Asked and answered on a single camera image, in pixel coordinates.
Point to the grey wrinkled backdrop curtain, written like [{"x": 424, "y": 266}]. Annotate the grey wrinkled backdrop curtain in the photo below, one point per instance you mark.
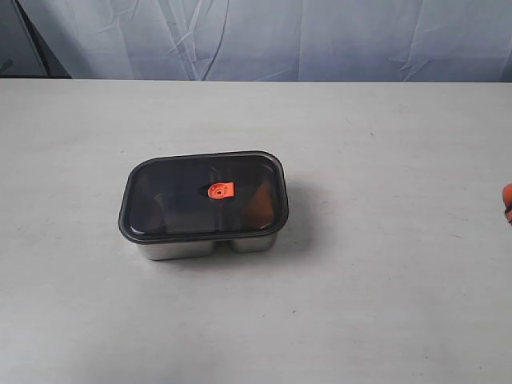
[{"x": 258, "y": 41}]

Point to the dark transparent lid orange valve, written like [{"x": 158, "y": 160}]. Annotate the dark transparent lid orange valve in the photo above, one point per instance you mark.
[{"x": 200, "y": 197}]

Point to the yellow toy cheese wedge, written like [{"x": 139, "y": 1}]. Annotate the yellow toy cheese wedge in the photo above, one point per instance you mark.
[{"x": 259, "y": 212}]

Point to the steel two-compartment lunch box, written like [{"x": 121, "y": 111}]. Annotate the steel two-compartment lunch box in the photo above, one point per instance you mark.
[{"x": 180, "y": 250}]

